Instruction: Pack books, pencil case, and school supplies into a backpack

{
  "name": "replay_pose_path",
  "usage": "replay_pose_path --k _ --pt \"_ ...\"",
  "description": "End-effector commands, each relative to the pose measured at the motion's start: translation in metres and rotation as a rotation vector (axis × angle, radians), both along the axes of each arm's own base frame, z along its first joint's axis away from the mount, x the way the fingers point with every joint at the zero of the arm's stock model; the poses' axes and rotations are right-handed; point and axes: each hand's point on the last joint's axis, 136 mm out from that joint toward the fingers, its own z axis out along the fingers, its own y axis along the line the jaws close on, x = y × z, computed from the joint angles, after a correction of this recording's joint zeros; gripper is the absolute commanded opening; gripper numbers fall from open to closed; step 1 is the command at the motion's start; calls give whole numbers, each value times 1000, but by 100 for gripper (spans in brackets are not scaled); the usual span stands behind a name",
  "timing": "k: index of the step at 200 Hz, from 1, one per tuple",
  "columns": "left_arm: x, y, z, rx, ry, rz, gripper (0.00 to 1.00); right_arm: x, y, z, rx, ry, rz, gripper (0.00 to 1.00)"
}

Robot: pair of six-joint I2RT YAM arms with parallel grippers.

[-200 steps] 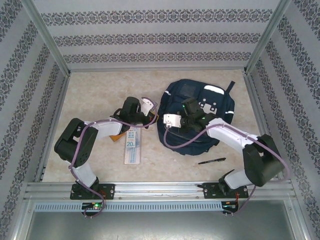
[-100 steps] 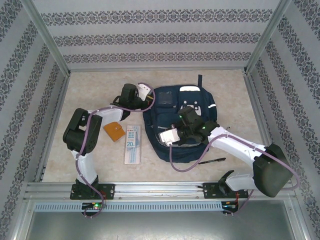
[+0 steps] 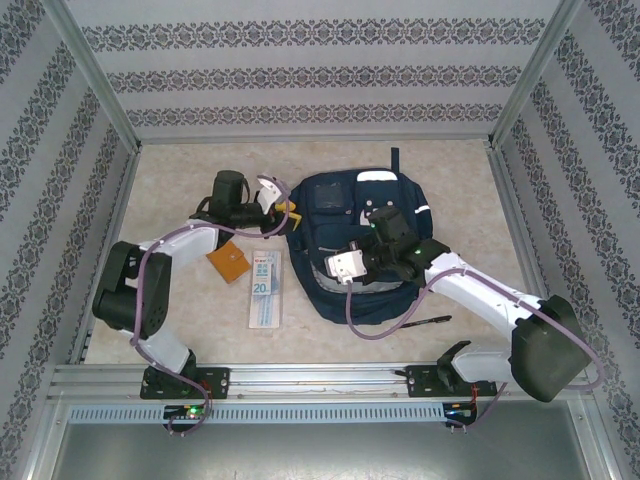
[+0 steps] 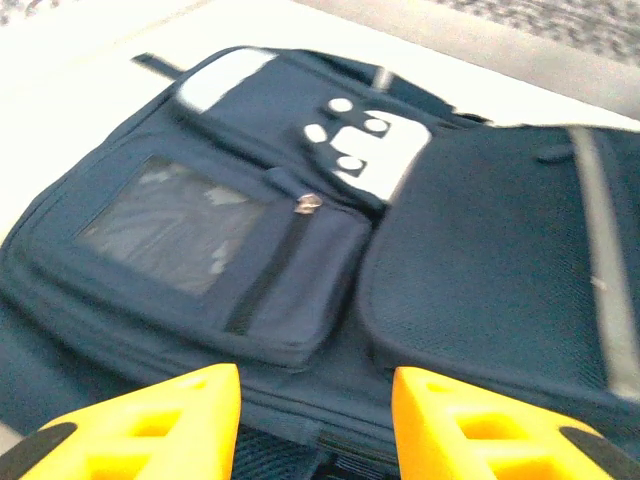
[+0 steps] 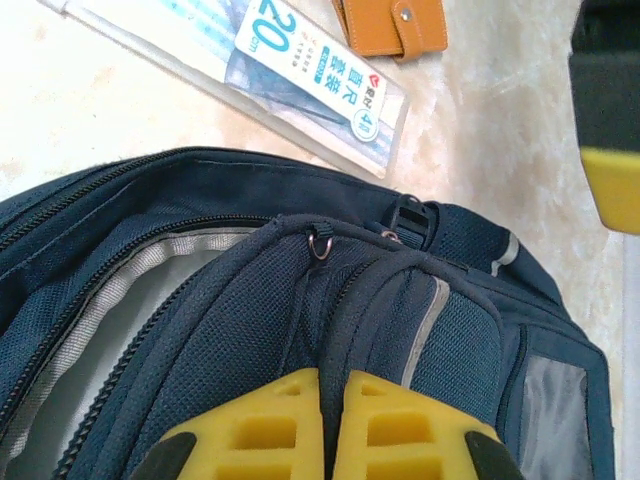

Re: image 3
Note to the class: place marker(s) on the black marker pen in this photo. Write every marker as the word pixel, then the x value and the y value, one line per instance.
pixel 430 321

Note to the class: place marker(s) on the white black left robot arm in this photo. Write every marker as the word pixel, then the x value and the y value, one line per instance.
pixel 180 245

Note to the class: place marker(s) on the clear ruler pack blue label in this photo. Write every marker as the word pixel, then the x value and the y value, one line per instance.
pixel 266 300

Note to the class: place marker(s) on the orange leather wallet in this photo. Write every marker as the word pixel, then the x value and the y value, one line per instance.
pixel 230 265

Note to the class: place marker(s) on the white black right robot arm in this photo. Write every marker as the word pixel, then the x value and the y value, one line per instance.
pixel 475 290

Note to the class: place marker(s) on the small controller board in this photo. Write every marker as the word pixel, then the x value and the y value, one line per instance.
pixel 180 412
pixel 460 412

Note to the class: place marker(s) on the aluminium side rail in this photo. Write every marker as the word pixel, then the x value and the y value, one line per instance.
pixel 510 200
pixel 122 200

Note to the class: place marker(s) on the navy blue backpack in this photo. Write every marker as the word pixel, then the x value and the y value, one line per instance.
pixel 340 220

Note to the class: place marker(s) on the aluminium frame post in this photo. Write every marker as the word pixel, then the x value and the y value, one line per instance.
pixel 537 70
pixel 90 70

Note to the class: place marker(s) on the grey sheet metal panel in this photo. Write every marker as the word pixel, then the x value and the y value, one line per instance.
pixel 320 455

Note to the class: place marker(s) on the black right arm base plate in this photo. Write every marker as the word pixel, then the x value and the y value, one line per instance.
pixel 417 382

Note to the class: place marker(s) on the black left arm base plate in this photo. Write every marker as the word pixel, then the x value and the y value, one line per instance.
pixel 217 380

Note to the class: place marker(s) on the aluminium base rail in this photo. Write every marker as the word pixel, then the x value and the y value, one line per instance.
pixel 310 375

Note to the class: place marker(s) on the aluminium back rail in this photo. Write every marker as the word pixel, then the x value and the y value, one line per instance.
pixel 300 137

